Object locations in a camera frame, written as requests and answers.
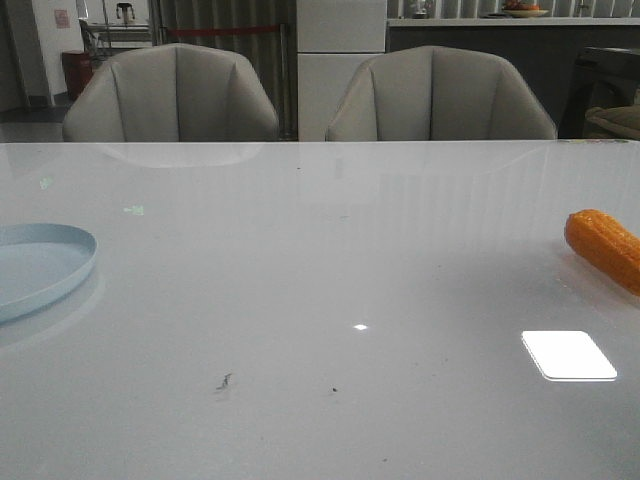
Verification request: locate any grey counter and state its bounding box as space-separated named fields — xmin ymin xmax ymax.
xmin=387 ymin=18 xmax=639 ymax=130

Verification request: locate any beige upholstered chair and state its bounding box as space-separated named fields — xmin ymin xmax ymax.
xmin=325 ymin=46 xmax=557 ymax=142
xmin=62 ymin=43 xmax=279 ymax=143

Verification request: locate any olive cushion seat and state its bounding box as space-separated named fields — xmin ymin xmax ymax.
xmin=585 ymin=105 xmax=639 ymax=140

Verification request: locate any orange corn cob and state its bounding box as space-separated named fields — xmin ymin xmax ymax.
xmin=564 ymin=209 xmax=639 ymax=296

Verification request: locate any red barrier belt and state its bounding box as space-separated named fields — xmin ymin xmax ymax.
xmin=166 ymin=24 xmax=280 ymax=38

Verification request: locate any light blue round plate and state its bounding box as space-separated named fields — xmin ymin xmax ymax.
xmin=1 ymin=223 xmax=98 ymax=323

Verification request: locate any pink wall notice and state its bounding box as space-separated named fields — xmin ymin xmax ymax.
xmin=54 ymin=9 xmax=70 ymax=29

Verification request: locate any left beige upholstered chair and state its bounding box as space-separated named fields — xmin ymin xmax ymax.
xmin=62 ymin=43 xmax=279 ymax=143

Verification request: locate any red trash bin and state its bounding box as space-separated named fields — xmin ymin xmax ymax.
xmin=61 ymin=51 xmax=93 ymax=100

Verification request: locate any fruit bowl on counter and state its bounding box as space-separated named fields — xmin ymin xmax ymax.
xmin=502 ymin=0 xmax=548 ymax=18

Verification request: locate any right beige upholstered chair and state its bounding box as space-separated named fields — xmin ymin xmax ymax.
xmin=325 ymin=46 xmax=557 ymax=142

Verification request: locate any white cabinet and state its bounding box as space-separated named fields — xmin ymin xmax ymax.
xmin=296 ymin=0 xmax=387 ymax=142

